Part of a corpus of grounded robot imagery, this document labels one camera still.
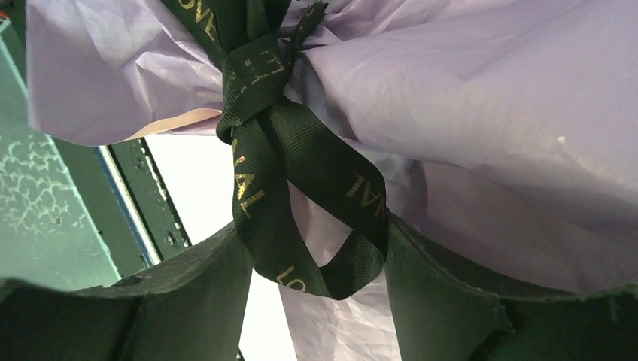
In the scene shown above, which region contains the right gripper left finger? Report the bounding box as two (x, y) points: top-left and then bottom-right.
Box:
(1, 224), (252, 360)

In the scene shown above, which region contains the black strap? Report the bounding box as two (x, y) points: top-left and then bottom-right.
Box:
(159, 0), (390, 302)

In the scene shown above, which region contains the pink wrapping paper sheet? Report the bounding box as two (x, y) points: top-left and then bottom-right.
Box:
(25, 1), (637, 360)

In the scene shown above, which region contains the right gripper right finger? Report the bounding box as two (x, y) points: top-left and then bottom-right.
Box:
(385, 216), (637, 360)

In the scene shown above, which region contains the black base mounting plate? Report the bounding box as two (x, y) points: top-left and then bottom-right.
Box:
(53, 139), (191, 277)

